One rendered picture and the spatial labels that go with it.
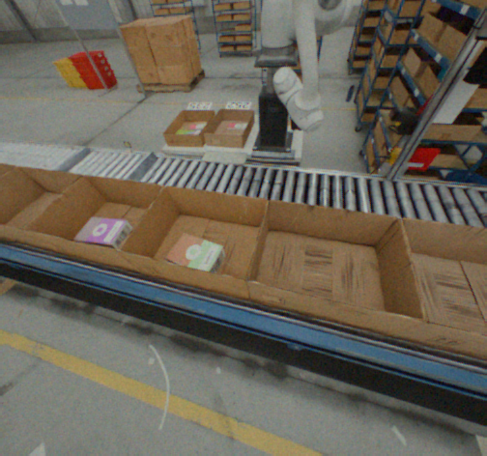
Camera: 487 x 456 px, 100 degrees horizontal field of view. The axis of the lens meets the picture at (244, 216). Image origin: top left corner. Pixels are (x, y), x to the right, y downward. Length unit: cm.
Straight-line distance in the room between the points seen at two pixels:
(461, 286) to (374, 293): 26
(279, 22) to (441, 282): 120
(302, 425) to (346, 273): 100
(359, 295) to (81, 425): 165
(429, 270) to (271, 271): 50
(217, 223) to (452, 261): 82
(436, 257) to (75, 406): 196
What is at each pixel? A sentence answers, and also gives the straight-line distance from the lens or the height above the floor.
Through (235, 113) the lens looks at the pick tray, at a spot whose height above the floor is 82.
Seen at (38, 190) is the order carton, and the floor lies 91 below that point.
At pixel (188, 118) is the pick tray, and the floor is 78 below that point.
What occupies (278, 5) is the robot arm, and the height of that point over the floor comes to 143.
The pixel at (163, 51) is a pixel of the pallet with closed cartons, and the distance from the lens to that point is 517.
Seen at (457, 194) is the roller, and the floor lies 74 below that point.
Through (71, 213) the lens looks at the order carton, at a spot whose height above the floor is 97.
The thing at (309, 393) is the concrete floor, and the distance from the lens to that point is 157.
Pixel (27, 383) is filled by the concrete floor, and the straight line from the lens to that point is 215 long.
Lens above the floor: 155
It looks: 50 degrees down
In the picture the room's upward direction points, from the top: 7 degrees counter-clockwise
